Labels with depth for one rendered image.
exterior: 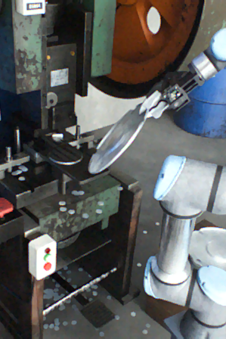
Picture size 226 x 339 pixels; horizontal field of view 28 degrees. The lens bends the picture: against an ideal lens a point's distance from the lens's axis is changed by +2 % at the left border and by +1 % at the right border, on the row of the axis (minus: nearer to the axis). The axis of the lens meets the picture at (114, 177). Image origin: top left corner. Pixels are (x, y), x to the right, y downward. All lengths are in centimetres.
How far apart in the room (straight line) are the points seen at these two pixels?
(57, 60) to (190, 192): 72
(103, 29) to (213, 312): 96
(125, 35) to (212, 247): 92
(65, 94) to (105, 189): 39
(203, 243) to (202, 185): 92
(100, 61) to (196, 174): 69
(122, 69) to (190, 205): 87
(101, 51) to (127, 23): 25
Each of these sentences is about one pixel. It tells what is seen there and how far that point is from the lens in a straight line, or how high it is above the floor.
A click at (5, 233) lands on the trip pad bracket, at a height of 67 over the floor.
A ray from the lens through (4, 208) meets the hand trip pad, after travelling 142.
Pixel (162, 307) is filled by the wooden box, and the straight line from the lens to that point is 204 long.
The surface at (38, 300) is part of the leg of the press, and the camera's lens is 172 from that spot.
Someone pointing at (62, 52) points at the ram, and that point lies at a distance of 155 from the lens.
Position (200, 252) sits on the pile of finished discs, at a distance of 190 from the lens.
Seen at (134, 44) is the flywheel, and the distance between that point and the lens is 179.
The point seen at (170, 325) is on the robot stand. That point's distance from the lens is 153.
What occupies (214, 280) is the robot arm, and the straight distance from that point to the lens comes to 137.
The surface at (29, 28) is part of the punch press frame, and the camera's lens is 140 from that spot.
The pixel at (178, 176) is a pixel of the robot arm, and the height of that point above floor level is 106.
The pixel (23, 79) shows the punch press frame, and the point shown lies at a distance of 143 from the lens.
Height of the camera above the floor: 160
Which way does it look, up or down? 32 degrees down
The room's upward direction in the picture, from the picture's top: 6 degrees clockwise
